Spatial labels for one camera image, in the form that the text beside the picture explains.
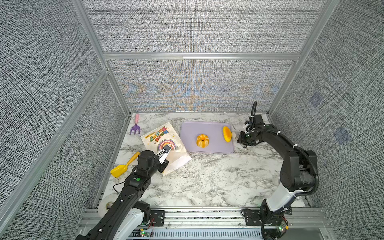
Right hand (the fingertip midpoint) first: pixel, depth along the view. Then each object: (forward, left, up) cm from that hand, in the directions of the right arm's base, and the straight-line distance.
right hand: (239, 140), depth 93 cm
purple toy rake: (+17, +71, -6) cm, 73 cm away
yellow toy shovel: (-16, +72, -6) cm, 74 cm away
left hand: (-12, +45, +6) cm, 47 cm away
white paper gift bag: (0, +46, +5) cm, 47 cm away
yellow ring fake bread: (+2, +23, -4) cm, 23 cm away
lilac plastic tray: (+17, +32, -11) cm, 37 cm away
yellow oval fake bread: (+9, +5, -5) cm, 12 cm away
